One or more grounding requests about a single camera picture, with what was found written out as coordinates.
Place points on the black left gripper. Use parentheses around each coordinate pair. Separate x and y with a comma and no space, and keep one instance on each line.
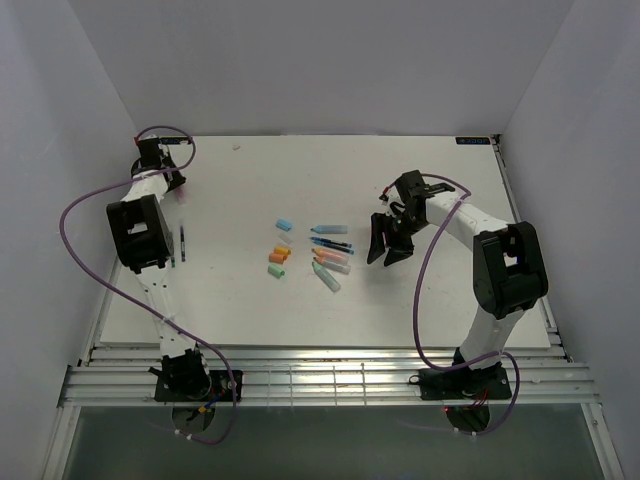
(179,179)

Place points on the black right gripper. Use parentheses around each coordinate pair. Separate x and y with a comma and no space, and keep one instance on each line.
(399,250)

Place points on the orange capped marker pen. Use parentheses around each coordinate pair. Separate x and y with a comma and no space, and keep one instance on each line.
(332,265)

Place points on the orange pink highlighter pen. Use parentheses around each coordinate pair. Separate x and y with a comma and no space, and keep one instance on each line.
(331,255)

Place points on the light blue highlighter body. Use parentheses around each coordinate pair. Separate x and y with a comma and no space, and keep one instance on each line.
(329,229)

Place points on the two thin pens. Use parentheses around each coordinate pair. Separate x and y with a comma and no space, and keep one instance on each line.
(178,237)

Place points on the clear gel pen cap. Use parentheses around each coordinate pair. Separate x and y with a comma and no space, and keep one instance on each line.
(285,238)

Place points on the light blue highlighter cap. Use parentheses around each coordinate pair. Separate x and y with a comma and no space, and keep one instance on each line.
(284,225)

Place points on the orange highlighter cap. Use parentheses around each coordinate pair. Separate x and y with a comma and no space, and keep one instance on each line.
(282,250)

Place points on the salmon orange marker cap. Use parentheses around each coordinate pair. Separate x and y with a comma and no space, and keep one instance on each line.
(277,258)

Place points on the green highlighter cap piece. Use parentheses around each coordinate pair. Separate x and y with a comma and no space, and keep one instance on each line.
(276,270)

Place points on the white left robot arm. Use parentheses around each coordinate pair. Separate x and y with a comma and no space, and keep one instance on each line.
(145,246)

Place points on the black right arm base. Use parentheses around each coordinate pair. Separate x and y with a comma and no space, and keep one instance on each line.
(482,377)

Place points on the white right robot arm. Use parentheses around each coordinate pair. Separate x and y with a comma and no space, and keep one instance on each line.
(508,271)

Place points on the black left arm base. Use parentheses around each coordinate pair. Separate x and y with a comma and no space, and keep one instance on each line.
(185,379)

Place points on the blue label sticker left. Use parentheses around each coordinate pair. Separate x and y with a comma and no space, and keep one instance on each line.
(169,141)

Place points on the blue label sticker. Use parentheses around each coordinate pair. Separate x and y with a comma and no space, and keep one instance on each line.
(169,141)
(472,140)

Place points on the blue label sticker right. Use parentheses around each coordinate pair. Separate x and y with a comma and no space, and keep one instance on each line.
(472,140)

